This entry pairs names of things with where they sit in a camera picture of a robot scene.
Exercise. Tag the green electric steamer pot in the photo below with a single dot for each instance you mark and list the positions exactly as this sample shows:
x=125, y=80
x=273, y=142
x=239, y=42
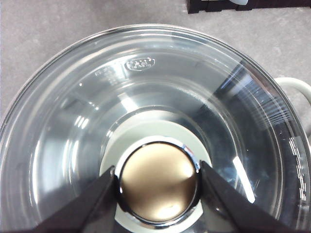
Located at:
x=298, y=95

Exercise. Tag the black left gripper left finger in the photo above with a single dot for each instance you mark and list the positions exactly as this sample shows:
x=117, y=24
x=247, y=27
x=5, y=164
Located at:
x=92, y=210

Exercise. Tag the black plate rack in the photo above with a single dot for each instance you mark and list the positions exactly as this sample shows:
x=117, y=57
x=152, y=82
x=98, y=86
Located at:
x=194, y=6

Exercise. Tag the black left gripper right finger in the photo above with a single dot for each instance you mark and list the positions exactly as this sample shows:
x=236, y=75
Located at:
x=228, y=210

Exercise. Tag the glass lid with green knob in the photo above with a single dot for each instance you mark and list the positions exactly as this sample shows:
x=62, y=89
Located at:
x=155, y=103

